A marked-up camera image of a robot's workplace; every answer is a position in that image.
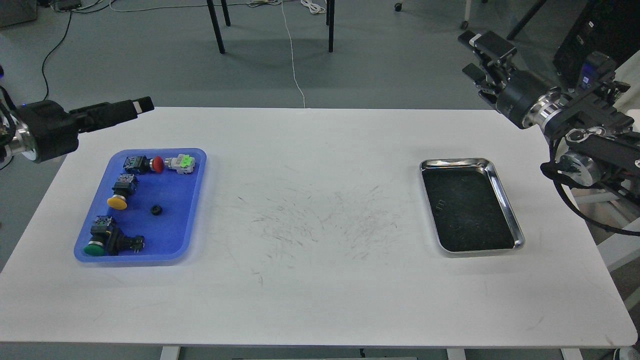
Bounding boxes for black floor cable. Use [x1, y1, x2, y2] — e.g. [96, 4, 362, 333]
[20, 0, 83, 108]

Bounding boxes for black chair legs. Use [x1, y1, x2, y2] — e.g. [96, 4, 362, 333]
[205, 0, 335, 55]

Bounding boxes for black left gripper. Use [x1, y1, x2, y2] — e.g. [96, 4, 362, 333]
[13, 96, 154, 163]

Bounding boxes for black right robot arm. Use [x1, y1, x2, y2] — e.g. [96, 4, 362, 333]
[457, 30, 640, 237]

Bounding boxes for red push button switch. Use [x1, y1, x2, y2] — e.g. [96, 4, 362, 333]
[122, 155, 165, 175]

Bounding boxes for blue plastic tray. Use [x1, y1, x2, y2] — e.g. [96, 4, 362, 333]
[73, 148, 207, 265]

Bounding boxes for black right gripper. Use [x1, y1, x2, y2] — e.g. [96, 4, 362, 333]
[458, 30, 562, 129]

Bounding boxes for silver metal tray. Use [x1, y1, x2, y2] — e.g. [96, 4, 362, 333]
[419, 157, 525, 256]

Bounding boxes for yellow push button switch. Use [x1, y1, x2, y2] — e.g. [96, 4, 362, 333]
[106, 173, 138, 211]

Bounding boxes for white floor cable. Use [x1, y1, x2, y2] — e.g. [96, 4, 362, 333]
[108, 0, 327, 109]

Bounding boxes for green push button switch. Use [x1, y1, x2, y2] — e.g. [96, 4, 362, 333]
[82, 215, 119, 256]

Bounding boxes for green and white switch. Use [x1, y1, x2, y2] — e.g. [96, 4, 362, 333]
[163, 153, 197, 174]

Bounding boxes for black switch block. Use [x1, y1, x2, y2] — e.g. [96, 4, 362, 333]
[114, 235, 146, 255]

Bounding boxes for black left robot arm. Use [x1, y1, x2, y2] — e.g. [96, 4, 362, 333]
[0, 88, 154, 166]

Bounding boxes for black equipment case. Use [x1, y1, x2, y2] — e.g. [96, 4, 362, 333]
[552, 0, 640, 88]

